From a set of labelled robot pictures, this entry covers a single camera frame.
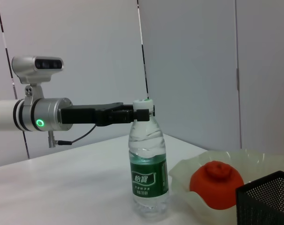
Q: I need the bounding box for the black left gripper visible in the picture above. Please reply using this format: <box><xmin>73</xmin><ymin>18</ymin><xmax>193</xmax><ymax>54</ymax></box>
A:
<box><xmin>58</xmin><ymin>102</ymin><xmax>156</xmax><ymax>128</ymax></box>

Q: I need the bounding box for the clear green-label plastic bottle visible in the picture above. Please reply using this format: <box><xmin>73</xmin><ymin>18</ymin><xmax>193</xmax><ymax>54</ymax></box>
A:
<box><xmin>128</xmin><ymin>98</ymin><xmax>169</xmax><ymax>220</ymax></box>

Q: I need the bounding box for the red-orange orange fruit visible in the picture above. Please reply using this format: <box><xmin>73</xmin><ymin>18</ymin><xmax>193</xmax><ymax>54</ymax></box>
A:
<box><xmin>189</xmin><ymin>160</ymin><xmax>245</xmax><ymax>210</ymax></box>

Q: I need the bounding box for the pale green glass fruit bowl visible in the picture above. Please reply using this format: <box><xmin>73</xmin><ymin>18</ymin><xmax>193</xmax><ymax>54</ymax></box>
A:
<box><xmin>168</xmin><ymin>149</ymin><xmax>284</xmax><ymax>225</ymax></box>

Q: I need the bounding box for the black mesh pen holder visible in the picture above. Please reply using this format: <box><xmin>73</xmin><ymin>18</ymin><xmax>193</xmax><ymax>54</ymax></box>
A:
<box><xmin>235</xmin><ymin>170</ymin><xmax>284</xmax><ymax>225</ymax></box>

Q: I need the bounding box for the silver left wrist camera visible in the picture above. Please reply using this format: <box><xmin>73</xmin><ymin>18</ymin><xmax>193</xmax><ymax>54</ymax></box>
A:
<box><xmin>12</xmin><ymin>55</ymin><xmax>64</xmax><ymax>104</ymax></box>

